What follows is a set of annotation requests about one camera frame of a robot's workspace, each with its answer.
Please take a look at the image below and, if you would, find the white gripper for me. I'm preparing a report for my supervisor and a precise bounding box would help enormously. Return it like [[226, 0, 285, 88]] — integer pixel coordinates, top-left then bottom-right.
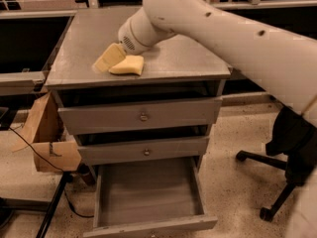
[[92, 8, 175, 72]]

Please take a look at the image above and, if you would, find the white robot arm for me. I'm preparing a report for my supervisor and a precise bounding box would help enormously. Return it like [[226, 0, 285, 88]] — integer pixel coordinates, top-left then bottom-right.
[[94, 0, 317, 126]]

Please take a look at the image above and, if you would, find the yellow sponge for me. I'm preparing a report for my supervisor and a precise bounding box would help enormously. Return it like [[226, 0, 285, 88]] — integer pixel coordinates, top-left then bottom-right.
[[109, 56, 145, 75]]

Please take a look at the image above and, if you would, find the black office chair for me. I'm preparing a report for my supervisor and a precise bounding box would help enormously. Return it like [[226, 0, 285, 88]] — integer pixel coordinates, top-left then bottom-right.
[[236, 106, 317, 222]]

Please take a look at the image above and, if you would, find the grey open bottom drawer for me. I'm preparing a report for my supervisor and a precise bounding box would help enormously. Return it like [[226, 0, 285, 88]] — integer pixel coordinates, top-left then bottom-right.
[[83, 157, 217, 238]]

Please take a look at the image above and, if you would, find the black cable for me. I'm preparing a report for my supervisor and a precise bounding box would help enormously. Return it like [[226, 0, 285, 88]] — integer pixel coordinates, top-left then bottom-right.
[[7, 126, 95, 220]]

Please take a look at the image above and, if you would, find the brown cardboard box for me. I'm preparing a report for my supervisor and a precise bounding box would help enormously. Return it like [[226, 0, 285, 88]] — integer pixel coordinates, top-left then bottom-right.
[[12, 93, 81, 173]]

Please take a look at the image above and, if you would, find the grey drawer cabinet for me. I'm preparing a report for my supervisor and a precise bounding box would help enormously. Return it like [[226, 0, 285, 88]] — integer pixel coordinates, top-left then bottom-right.
[[44, 5, 231, 238]]

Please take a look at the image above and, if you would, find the grey top drawer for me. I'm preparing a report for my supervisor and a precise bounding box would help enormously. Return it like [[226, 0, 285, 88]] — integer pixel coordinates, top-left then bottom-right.
[[58, 97, 222, 135]]

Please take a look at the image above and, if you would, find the grey middle drawer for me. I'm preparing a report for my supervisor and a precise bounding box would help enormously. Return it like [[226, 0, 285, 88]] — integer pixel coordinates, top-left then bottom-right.
[[78, 136, 209, 166]]

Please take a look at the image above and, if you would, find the black stand leg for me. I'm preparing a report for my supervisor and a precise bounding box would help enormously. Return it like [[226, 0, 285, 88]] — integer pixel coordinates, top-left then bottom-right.
[[36, 172, 71, 238]]

